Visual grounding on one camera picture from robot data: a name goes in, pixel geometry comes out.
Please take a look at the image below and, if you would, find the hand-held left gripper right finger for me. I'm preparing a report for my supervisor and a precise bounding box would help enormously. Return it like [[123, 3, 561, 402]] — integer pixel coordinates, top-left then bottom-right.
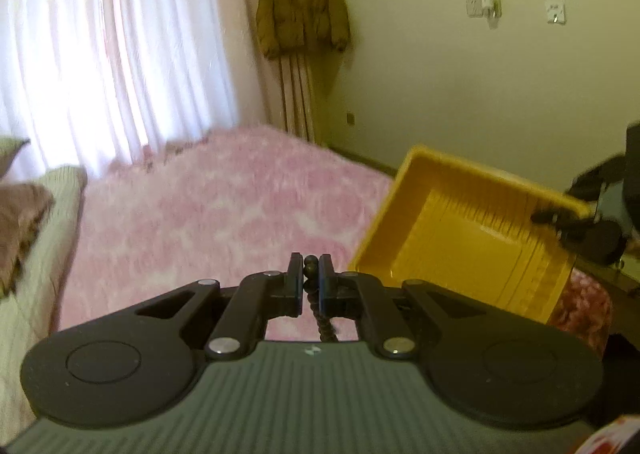
[[318, 254, 484, 360]]

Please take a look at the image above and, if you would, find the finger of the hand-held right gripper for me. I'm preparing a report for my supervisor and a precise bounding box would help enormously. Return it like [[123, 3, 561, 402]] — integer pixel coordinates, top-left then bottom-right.
[[530, 205, 593, 241]]

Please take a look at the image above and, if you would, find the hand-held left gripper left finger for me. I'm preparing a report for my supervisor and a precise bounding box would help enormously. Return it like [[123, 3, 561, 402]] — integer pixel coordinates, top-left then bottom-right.
[[134, 252, 304, 361]]

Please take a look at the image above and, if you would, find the black bead bracelet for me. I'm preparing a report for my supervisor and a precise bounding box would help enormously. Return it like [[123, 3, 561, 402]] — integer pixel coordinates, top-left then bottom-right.
[[301, 255, 341, 344]]

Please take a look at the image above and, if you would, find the yellow plastic tray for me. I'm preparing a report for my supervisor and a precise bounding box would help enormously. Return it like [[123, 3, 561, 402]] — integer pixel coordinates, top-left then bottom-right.
[[347, 145, 594, 325]]

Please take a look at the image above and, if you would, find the red floral cloth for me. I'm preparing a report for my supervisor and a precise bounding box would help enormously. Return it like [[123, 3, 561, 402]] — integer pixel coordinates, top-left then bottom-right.
[[549, 268, 614, 357]]

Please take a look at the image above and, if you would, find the pink fluffy blanket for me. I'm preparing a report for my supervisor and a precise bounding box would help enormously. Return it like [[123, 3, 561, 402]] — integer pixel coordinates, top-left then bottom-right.
[[55, 126, 397, 343]]

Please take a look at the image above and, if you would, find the red and white printed cloth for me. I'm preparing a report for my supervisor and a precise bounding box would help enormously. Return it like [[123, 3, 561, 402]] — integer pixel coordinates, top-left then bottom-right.
[[575, 414, 640, 454]]

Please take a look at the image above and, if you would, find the green ribbed quilt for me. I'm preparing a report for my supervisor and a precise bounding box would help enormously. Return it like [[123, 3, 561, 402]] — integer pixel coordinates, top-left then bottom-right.
[[0, 165, 89, 435]]

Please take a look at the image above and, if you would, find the brown hanging jacket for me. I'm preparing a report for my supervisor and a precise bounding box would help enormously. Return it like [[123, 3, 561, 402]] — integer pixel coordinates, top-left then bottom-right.
[[255, 0, 351, 60]]

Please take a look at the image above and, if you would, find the brown pillow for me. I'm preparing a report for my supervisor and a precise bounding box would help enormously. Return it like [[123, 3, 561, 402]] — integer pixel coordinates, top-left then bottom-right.
[[0, 182, 55, 301]]

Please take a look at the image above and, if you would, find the white sheer curtain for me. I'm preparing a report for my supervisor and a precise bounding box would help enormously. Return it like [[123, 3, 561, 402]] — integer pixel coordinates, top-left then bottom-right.
[[0, 0, 266, 180]]

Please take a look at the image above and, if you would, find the green pillow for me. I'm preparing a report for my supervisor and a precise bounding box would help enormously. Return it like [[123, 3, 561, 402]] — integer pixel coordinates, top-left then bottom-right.
[[0, 136, 31, 180]]

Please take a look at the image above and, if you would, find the white wall socket with plug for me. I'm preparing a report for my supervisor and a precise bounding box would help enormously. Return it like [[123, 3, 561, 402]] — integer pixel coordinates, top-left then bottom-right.
[[466, 0, 502, 29]]

